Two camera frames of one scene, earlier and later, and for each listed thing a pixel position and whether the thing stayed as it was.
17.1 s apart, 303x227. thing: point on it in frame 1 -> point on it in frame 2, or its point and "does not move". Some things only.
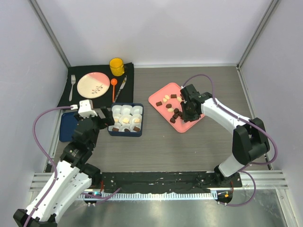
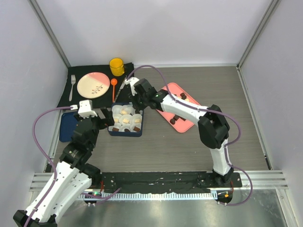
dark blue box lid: [68, 123] does not move
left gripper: [108, 119] does not move
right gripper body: [188, 115] -> [140, 101]
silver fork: [73, 81] does not move
